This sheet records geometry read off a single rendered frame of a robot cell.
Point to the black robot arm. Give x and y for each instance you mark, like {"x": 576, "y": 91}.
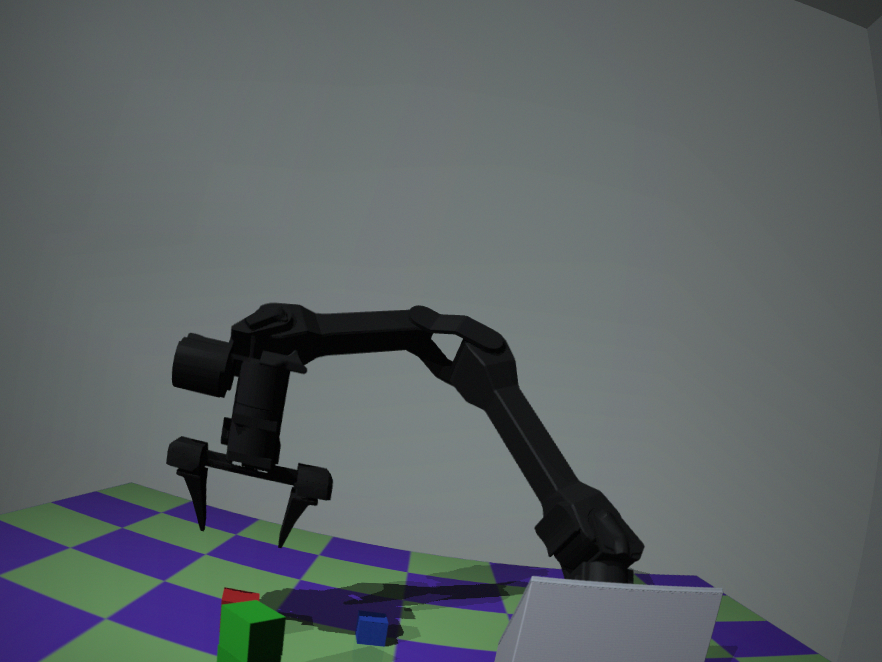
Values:
{"x": 580, "y": 526}

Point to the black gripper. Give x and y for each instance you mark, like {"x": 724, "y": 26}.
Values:
{"x": 253, "y": 441}

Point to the blue block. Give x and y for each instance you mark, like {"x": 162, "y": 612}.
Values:
{"x": 371, "y": 628}

